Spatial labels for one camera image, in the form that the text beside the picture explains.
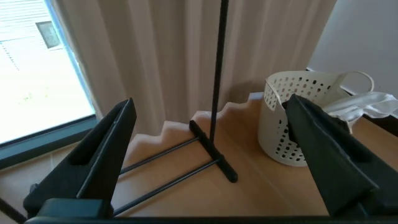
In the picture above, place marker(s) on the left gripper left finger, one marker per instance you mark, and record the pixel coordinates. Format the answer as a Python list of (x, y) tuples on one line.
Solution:
[(93, 168)]

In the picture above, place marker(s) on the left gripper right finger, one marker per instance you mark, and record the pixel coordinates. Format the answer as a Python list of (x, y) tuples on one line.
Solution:
[(339, 174)]

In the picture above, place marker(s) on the white printed t-shirt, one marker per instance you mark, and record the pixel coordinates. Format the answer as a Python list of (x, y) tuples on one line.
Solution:
[(370, 104)]

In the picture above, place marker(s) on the white laundry basket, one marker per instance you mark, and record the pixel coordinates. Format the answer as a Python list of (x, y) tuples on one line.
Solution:
[(270, 137)]

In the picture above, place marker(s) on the black clothes rack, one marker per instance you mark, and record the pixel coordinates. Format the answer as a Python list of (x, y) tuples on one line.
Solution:
[(217, 77)]

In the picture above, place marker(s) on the window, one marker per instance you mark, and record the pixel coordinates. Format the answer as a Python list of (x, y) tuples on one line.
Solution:
[(37, 93)]

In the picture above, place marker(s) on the beige curtain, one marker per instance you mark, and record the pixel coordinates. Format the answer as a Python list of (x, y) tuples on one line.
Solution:
[(161, 62)]

